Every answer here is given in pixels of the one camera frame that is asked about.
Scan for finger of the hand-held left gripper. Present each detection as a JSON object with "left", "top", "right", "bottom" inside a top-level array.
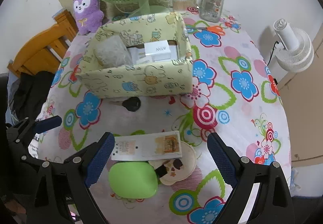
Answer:
[
  {"left": 9, "top": 138, "right": 41, "bottom": 166},
  {"left": 6, "top": 115, "right": 62, "bottom": 139}
]

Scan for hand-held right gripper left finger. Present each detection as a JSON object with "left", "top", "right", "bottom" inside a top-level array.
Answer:
[{"left": 33, "top": 132, "right": 116, "bottom": 224}]

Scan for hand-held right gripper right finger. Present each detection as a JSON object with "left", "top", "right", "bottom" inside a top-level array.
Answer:
[{"left": 207, "top": 132, "right": 294, "bottom": 224}]

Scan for round beige compact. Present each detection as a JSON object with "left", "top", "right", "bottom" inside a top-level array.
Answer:
[{"left": 148, "top": 141, "right": 197, "bottom": 185}]

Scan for green oval case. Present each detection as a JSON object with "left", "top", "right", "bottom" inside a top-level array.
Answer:
[{"left": 108, "top": 161, "right": 159, "bottom": 199}]

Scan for long white box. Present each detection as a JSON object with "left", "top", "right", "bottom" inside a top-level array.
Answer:
[{"left": 111, "top": 131, "right": 182, "bottom": 162}]

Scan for black car key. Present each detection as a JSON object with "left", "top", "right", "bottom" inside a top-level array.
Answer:
[{"left": 109, "top": 96, "right": 141, "bottom": 113}]

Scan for yellow patterned storage box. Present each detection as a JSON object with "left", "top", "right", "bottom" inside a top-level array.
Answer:
[{"left": 76, "top": 12, "right": 193, "bottom": 99}]

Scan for white bagged item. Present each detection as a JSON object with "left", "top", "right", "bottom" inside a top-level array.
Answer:
[{"left": 93, "top": 36, "right": 133, "bottom": 67}]

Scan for white charger box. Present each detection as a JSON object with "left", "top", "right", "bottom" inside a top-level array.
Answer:
[{"left": 145, "top": 40, "right": 170, "bottom": 62}]

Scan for dark clothing pile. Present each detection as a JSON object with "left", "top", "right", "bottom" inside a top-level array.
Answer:
[{"left": 7, "top": 70, "right": 55, "bottom": 129}]

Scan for floral tablecloth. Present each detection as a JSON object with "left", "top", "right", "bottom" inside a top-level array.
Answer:
[{"left": 33, "top": 6, "right": 292, "bottom": 224}]

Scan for orange wooden chair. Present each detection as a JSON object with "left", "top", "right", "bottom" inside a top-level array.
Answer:
[{"left": 7, "top": 9, "right": 79, "bottom": 78}]

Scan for beige cabinet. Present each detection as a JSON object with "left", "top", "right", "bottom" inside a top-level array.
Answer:
[{"left": 276, "top": 30, "right": 323, "bottom": 167}]

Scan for purple plush toy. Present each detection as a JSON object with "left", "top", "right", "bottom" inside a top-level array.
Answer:
[{"left": 73, "top": 0, "right": 104, "bottom": 35}]

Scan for white standing fan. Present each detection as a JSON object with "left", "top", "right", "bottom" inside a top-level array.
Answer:
[{"left": 274, "top": 19, "right": 315, "bottom": 72}]

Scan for clear cotton swab jar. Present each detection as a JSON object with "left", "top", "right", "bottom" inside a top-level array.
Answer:
[{"left": 172, "top": 0, "right": 188, "bottom": 10}]

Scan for black power cable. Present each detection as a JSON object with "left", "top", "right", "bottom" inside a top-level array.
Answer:
[{"left": 267, "top": 41, "right": 279, "bottom": 65}]

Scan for orange handled scissors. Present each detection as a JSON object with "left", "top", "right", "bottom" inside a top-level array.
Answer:
[{"left": 187, "top": 25, "right": 226, "bottom": 36}]

